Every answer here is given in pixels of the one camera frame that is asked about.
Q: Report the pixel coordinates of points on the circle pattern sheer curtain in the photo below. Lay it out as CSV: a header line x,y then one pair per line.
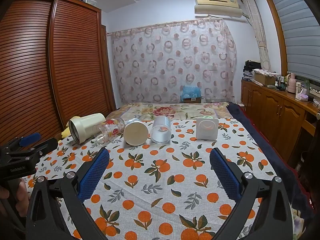
x,y
172,62

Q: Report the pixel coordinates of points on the cream wall air conditioner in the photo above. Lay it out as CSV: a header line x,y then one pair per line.
x,y
217,6

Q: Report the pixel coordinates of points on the tissue pack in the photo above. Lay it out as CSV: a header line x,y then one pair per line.
x,y
301,96

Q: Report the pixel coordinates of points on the floral print glass cup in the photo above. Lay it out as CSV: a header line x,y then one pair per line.
x,y
110,130

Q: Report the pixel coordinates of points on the white paper cup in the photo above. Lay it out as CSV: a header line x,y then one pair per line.
x,y
136,132

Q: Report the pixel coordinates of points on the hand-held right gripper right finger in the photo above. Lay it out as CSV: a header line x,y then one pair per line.
x,y
225,175

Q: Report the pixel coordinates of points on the person's left hand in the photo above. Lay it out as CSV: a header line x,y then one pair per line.
x,y
17,196

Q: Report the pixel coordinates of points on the pile of dark clothes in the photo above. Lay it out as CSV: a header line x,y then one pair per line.
x,y
251,66

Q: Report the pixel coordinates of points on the grey window blind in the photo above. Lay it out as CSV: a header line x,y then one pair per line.
x,y
297,30

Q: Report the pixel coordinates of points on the floral bed sheet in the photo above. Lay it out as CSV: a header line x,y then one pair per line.
x,y
175,111

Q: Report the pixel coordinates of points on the blue plastic bag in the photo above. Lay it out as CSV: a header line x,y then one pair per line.
x,y
190,91

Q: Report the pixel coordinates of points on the cream insulated cup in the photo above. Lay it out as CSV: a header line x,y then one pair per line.
x,y
86,127

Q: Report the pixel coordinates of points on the orange fruit print tablecloth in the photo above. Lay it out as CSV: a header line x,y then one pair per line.
x,y
160,180

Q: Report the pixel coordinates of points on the open cardboard box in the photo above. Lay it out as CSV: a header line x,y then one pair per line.
x,y
263,78

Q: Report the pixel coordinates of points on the small cardboard box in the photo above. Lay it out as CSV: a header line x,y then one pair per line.
x,y
192,100

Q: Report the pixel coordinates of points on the yellow plush toy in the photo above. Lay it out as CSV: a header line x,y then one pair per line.
x,y
65,132

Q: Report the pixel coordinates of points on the green bottle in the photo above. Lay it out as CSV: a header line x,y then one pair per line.
x,y
306,85

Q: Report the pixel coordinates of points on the pink kettle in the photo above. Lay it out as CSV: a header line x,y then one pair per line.
x,y
291,83

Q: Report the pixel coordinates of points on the brown slatted wooden wardrobe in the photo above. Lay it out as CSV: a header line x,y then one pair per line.
x,y
57,67

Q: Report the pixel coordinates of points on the clear plastic storage box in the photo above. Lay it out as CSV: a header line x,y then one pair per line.
x,y
90,1

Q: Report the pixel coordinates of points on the wooden sideboard cabinet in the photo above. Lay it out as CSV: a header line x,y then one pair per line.
x,y
272,115

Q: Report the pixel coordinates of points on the clear frosted glass cup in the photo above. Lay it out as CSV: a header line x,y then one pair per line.
x,y
161,130

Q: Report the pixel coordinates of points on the patterned window curtain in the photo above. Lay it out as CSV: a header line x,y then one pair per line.
x,y
258,30

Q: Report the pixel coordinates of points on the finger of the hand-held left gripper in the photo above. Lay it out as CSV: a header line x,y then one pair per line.
x,y
30,139
45,145

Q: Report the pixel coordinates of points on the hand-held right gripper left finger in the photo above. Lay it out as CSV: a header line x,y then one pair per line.
x,y
96,175

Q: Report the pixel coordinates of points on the white square plastic cup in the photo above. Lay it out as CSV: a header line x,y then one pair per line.
x,y
207,128

